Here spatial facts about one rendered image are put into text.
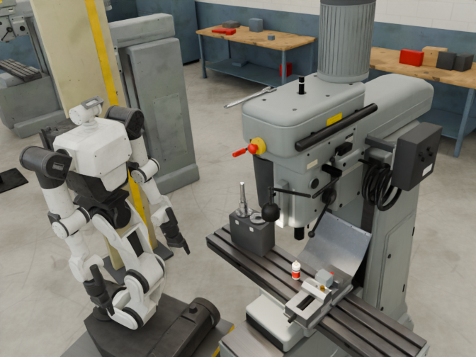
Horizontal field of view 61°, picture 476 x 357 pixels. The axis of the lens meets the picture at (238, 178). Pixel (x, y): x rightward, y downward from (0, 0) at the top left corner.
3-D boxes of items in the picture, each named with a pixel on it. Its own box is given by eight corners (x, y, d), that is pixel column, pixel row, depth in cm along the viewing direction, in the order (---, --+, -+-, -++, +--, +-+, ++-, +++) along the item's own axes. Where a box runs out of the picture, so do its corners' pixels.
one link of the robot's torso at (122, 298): (109, 321, 225) (103, 304, 218) (134, 296, 239) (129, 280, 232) (137, 335, 215) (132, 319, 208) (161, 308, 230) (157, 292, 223)
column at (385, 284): (363, 374, 253) (399, 155, 171) (306, 330, 283) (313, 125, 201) (404, 326, 280) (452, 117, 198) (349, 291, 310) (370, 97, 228)
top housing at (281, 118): (287, 164, 137) (287, 120, 128) (236, 142, 154) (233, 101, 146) (367, 120, 162) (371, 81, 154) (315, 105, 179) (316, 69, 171)
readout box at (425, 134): (411, 193, 154) (420, 144, 143) (389, 185, 160) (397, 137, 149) (435, 173, 165) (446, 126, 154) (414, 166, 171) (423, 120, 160)
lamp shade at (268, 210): (258, 219, 158) (258, 207, 155) (265, 209, 164) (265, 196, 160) (275, 223, 155) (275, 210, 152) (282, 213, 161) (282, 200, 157)
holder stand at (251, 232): (261, 258, 214) (260, 228, 204) (231, 241, 227) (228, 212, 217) (275, 245, 222) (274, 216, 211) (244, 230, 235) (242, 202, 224)
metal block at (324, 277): (325, 290, 182) (326, 280, 179) (314, 283, 186) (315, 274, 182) (332, 284, 185) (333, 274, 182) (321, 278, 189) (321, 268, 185)
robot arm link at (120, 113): (114, 137, 187) (106, 110, 180) (127, 129, 194) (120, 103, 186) (132, 142, 182) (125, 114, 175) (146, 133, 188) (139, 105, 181)
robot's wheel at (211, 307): (190, 320, 248) (186, 297, 237) (195, 314, 251) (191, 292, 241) (217, 333, 239) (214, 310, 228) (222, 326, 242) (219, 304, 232)
